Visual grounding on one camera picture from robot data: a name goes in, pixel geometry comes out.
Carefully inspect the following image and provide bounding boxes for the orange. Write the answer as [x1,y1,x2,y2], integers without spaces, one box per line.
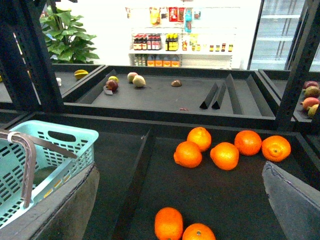
[261,135,292,162]
[182,223,216,240]
[186,126,212,152]
[154,207,184,240]
[234,130,262,156]
[173,141,203,168]
[210,142,240,171]

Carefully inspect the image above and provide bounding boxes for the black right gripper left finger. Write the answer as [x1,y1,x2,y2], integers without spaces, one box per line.
[0,163,100,240]

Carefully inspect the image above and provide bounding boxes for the black triangular divider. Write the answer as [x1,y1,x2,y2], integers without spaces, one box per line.
[211,83,227,110]
[199,83,218,110]

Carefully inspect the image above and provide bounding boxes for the green red pear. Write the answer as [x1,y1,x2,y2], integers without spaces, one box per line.
[127,72,138,83]

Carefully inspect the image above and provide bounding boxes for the yellow starfruit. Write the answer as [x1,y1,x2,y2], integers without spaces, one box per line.
[73,69,89,81]

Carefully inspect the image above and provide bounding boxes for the green avocado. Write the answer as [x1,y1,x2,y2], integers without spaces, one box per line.
[33,166,57,186]

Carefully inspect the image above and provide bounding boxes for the black display shelf frame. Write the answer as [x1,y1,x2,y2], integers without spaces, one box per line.
[0,0,320,240]

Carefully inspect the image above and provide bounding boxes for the brown fruit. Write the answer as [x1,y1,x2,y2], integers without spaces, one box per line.
[171,79,182,87]

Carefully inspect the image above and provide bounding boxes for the green potted plant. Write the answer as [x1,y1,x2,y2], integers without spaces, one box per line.
[39,4,99,64]

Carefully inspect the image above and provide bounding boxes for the dark red fruit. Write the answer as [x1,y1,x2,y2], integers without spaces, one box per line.
[105,80,119,92]

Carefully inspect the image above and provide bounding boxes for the light blue plastic basket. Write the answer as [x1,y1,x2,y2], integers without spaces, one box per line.
[0,120,99,228]

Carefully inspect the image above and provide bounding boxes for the white grocery shelf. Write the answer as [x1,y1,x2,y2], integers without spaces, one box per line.
[125,1,241,70]

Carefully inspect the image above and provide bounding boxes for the brown basket handle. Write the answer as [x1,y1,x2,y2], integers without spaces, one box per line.
[0,129,77,209]

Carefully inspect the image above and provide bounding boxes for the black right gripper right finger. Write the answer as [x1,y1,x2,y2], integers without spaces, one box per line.
[262,161,320,240]

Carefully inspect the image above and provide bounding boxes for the glass door refrigerator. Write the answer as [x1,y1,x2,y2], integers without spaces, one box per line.
[247,0,306,70]

